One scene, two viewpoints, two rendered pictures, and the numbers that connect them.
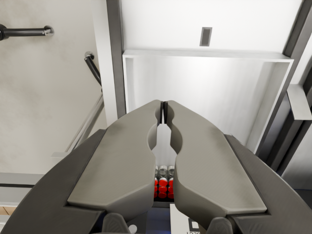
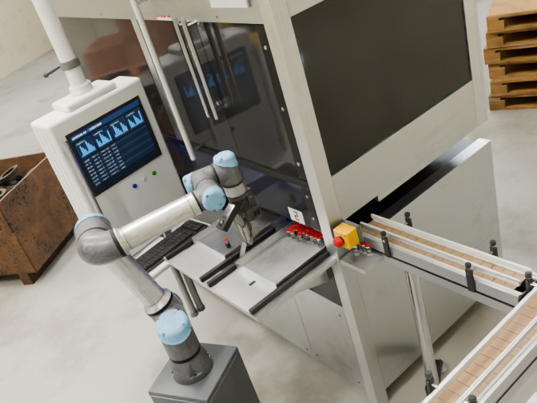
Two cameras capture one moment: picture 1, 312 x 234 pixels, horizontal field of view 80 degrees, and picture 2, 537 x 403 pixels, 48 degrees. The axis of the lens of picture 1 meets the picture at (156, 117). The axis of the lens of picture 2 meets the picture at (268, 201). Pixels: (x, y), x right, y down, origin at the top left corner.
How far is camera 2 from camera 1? 2.11 m
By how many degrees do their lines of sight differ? 50
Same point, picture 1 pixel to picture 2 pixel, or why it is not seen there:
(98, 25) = (277, 301)
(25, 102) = not seen: outside the picture
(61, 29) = not seen: outside the picture
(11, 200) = (403, 253)
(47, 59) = not seen: outside the picture
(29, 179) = (404, 266)
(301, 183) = (269, 217)
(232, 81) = (256, 267)
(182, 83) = (272, 273)
